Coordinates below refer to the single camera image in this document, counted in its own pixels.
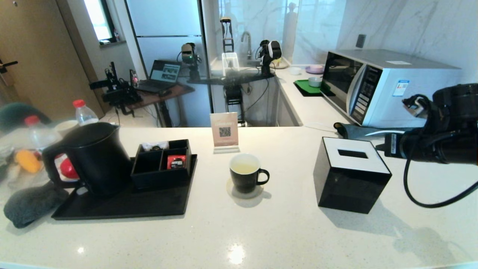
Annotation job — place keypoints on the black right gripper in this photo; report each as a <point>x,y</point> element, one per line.
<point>396,146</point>

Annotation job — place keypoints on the black electric kettle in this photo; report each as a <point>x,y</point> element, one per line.
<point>97,164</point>

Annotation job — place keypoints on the red Nescafe sachet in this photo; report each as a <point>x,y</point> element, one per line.
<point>176,162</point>

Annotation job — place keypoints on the dark slate cloth bundle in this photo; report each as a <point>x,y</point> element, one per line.
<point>351,130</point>

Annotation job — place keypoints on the black tissue box white lid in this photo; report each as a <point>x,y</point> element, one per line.
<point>347,190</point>

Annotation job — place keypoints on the silver microwave oven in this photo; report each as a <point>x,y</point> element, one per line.
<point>410,89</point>

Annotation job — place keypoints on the small grey bowl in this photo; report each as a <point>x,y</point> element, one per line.
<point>314,82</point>

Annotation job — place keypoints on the green tray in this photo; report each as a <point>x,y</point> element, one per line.
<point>304,87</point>

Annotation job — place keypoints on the purple plate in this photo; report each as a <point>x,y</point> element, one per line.
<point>314,69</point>

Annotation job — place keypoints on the small white cup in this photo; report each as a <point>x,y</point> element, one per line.
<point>295,71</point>

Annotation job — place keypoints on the beige round plate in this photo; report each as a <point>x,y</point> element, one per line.
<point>283,66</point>

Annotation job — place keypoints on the small yellow bowl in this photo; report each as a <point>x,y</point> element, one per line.
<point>277,62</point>

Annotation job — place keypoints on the black mug white inside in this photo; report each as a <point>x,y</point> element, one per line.
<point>244,181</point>

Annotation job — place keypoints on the round white coaster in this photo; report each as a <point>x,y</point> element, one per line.
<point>244,196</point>

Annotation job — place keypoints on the black and white device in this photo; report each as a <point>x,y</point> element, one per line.
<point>270,52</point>

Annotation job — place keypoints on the black metal rack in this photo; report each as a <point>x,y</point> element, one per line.
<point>234,99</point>

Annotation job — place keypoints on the QR code sign stand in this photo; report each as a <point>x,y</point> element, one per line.
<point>224,129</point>

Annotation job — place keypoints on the metal sink faucet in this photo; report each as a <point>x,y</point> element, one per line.
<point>248,41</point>

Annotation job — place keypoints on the black horizontal crossbar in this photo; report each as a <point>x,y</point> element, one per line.
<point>209,80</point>

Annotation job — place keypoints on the black upright stand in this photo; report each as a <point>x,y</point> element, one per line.
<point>226,41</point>

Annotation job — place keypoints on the grey device green light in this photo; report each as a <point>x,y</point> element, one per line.
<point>188,52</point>

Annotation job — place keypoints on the black compartment organizer box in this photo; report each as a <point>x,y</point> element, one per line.
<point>160,180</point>

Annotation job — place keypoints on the white wrapped packet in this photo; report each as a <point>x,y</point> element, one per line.
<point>155,145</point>

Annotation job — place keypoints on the open black laptop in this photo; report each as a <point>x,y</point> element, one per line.
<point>164,73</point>

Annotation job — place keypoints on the black rectangular serving tray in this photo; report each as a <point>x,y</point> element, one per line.
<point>149,205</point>

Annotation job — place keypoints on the frosted glass sliding door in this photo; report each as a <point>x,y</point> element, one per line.
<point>164,22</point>

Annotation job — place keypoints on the clear plastic bottle red cap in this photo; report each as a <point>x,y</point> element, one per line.
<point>85,116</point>
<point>39,136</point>

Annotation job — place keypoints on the red rounded object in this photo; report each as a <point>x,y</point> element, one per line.
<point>69,169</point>

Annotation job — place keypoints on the black framed window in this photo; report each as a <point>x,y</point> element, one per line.
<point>95,18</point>

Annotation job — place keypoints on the paper cup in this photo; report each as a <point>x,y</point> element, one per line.
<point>66,127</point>

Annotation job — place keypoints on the orange rounded object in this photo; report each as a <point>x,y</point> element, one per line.
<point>28,161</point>

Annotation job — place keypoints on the dark grey fuzzy cloth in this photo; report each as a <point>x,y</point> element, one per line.
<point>30,207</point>

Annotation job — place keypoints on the brown wooden door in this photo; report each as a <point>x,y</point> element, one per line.
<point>37,37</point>

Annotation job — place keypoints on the green chair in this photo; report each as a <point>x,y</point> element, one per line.
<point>16,112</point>

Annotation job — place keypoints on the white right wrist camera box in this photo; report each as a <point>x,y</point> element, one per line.
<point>414,105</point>

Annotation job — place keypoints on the dark grey wall socket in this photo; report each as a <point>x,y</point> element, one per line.
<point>360,41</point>

